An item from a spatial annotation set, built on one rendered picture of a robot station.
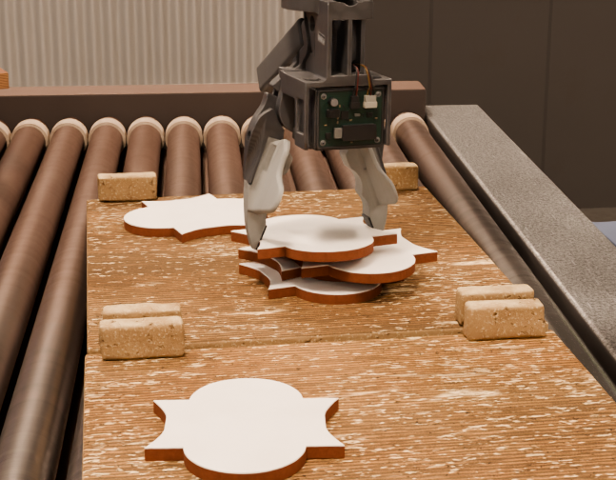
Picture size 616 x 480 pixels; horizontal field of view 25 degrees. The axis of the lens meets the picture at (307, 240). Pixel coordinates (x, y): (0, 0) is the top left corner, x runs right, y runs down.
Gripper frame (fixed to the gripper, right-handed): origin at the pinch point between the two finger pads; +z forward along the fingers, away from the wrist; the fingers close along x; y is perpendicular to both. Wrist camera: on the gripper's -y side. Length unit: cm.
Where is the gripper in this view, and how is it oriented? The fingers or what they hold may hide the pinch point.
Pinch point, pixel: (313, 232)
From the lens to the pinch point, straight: 114.6
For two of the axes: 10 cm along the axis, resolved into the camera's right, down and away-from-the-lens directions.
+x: 9.4, -0.8, 3.3
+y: 3.4, 2.6, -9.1
